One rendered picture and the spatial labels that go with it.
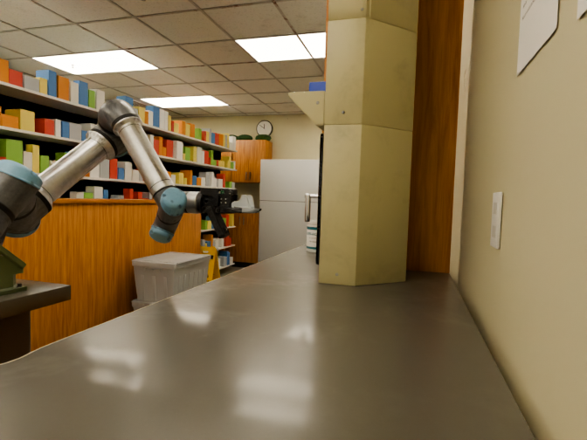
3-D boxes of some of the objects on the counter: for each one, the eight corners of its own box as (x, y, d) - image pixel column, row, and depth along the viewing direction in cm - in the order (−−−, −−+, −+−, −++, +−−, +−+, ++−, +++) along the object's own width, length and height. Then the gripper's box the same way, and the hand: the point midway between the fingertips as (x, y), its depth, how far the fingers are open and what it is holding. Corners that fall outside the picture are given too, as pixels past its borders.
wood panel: (448, 271, 148) (470, -126, 141) (449, 273, 145) (471, -132, 138) (319, 262, 162) (332, -100, 154) (317, 263, 159) (330, -107, 152)
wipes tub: (334, 250, 199) (336, 220, 199) (330, 253, 187) (331, 221, 186) (309, 248, 203) (310, 219, 202) (302, 251, 191) (304, 220, 190)
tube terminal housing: (406, 271, 145) (417, 53, 141) (404, 291, 114) (417, 11, 110) (337, 266, 152) (345, 58, 148) (318, 283, 121) (328, 20, 117)
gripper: (194, 187, 132) (255, 189, 126) (209, 189, 141) (266, 190, 135) (194, 213, 132) (254, 216, 126) (209, 213, 142) (265, 216, 136)
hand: (256, 211), depth 131 cm, fingers closed
